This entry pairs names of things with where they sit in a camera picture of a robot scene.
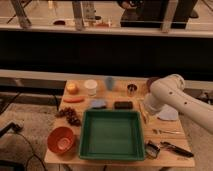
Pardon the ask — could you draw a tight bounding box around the white paper cup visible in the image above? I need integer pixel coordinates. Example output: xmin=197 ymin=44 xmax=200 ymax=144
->
xmin=84 ymin=79 xmax=98 ymax=96

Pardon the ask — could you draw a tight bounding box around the green plastic tray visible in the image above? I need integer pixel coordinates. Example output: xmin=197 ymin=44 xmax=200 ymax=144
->
xmin=79 ymin=110 xmax=145 ymax=161

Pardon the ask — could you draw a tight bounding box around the purple plastic bowl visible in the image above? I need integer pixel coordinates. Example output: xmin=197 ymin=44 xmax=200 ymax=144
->
xmin=146 ymin=77 xmax=160 ymax=92

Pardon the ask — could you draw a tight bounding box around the blue sponge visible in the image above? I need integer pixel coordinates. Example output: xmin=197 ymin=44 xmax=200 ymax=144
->
xmin=90 ymin=99 xmax=106 ymax=109

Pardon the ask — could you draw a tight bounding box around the orange plastic bowl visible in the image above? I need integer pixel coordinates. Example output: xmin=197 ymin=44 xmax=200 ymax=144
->
xmin=47 ymin=127 xmax=76 ymax=155

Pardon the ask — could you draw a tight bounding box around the blue plastic cup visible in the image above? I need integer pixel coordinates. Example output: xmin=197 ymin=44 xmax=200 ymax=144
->
xmin=105 ymin=77 xmax=115 ymax=91

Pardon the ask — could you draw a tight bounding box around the black handled peeler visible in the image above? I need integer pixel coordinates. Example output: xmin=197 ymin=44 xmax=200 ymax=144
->
xmin=160 ymin=141 xmax=194 ymax=158

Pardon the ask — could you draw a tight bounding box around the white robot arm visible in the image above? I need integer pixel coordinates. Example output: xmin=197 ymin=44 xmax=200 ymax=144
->
xmin=143 ymin=74 xmax=213 ymax=134

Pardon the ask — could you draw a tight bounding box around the black cable on floor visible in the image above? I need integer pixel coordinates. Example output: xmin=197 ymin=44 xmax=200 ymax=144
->
xmin=0 ymin=121 xmax=48 ymax=171

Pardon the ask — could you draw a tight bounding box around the black eraser block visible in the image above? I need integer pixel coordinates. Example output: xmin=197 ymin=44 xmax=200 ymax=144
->
xmin=114 ymin=101 xmax=133 ymax=109

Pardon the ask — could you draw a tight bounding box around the small metal cup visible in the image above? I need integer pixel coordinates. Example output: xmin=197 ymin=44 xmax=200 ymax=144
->
xmin=127 ymin=84 xmax=137 ymax=96

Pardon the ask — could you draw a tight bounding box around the orange carrot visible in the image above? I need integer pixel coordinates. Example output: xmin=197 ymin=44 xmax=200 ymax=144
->
xmin=63 ymin=97 xmax=84 ymax=103

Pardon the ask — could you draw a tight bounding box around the bunch of dark grapes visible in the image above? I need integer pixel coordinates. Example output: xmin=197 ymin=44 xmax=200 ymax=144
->
xmin=55 ymin=107 xmax=81 ymax=126

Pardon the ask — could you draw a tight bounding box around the metal fork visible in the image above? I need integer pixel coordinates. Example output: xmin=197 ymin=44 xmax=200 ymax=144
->
xmin=153 ymin=129 xmax=181 ymax=134

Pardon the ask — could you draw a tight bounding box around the yellow apple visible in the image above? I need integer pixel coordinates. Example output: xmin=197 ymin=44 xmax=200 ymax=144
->
xmin=66 ymin=83 xmax=79 ymax=95

